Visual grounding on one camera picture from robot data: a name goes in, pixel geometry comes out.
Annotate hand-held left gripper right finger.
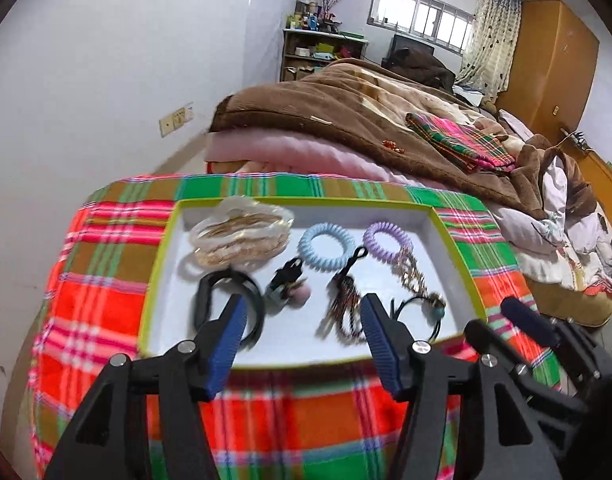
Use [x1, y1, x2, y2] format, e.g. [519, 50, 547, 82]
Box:
[360, 292, 553, 480]

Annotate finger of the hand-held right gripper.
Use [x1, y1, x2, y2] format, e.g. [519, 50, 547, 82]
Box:
[463, 319, 592, 416]
[500, 296, 612, 397]

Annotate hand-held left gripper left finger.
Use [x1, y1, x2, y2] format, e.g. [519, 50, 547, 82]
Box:
[43, 292, 249, 480]

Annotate black hair tie teal bead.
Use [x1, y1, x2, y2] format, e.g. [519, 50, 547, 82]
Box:
[390, 292, 450, 342]

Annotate brown beaded bracelet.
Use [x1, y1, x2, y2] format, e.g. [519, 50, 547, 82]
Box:
[316, 246, 373, 344]

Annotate black wristband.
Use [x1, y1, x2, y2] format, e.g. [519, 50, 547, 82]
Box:
[193, 269, 267, 349]

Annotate white tray green rim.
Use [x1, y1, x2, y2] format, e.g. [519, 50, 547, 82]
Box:
[138, 195, 487, 372]

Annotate gold chain ornament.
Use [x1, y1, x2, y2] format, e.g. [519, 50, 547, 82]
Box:
[393, 250, 430, 294]

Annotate blue spiral hair tie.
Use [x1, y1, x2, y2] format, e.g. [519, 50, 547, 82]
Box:
[298, 223, 350, 272]

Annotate lavender quilt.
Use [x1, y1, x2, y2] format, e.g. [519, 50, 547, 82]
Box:
[491, 147, 612, 292]

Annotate folded plaid cloth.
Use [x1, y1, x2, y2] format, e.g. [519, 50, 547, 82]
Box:
[405, 112, 517, 174]

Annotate pink blanket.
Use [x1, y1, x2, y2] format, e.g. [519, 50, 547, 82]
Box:
[204, 127, 422, 192]

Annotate brown blanket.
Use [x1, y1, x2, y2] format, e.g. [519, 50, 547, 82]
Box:
[208, 57, 562, 221]

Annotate wooden wardrobe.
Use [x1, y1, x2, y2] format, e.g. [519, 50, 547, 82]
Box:
[496, 0, 601, 147]

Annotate brown coat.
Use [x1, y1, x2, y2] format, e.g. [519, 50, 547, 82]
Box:
[386, 49, 457, 92]

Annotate patterned curtain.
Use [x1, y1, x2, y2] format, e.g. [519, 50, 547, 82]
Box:
[456, 0, 525, 104]

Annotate wooden shelf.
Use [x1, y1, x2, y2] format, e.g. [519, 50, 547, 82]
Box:
[281, 27, 370, 84]

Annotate black television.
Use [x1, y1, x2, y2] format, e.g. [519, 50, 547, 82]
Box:
[388, 34, 436, 57]

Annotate window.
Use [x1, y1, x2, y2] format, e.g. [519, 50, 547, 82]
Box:
[368, 0, 475, 54]

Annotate bottles on shelf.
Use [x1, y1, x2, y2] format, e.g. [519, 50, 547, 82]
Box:
[286, 0, 345, 34]

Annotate purple spiral hair tie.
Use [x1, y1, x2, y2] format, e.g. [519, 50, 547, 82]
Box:
[362, 221, 412, 260]

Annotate bag of gold hair ties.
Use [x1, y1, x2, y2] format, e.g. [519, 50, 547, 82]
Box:
[188, 195, 295, 269]

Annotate wall socket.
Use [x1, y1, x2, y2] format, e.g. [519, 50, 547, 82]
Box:
[158, 102, 195, 137]

